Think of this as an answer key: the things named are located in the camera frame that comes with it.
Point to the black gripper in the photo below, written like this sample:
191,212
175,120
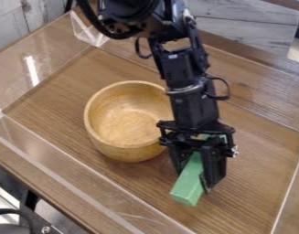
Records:
197,131

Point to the clear acrylic tray wall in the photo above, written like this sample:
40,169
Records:
50,74

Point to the clear acrylic corner bracket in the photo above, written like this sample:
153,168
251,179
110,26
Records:
87,34

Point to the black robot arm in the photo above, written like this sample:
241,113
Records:
167,25

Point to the green rectangular block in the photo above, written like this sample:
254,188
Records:
187,189

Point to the black metal table frame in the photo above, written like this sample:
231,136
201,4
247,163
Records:
40,225

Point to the brown wooden bowl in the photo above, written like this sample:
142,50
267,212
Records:
120,116

